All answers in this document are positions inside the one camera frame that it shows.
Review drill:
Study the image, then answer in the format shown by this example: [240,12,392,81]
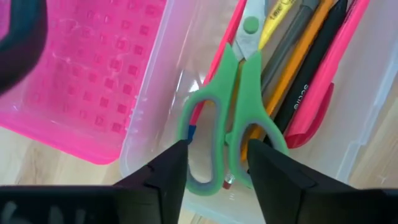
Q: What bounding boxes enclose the black left wrist camera cable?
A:
[0,0,48,96]

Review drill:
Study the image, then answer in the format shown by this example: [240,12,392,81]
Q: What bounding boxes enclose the thin pink pencil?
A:
[187,0,249,141]

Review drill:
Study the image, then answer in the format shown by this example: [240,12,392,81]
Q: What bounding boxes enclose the grey pen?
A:
[260,0,321,94]

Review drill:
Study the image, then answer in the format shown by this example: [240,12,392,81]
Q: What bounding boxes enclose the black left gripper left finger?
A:
[0,139,190,224]

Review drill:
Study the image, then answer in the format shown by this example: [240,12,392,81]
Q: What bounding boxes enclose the yellow highlighter black print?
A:
[257,0,298,51]

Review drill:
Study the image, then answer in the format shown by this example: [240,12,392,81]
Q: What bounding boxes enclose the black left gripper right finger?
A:
[247,138,398,224]

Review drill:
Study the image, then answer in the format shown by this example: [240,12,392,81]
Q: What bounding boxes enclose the matte black pen white lettering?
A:
[262,0,349,147]

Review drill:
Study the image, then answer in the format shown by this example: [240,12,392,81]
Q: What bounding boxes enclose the clear supply box pink lid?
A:
[0,0,398,224]

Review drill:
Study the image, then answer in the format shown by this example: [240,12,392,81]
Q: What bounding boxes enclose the pink highlighter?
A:
[284,0,371,149]

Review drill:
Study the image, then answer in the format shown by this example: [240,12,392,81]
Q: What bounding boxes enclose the green handled scissors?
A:
[176,0,290,197]

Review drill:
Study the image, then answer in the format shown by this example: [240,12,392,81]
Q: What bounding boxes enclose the orange pencil red eraser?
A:
[222,0,338,190]

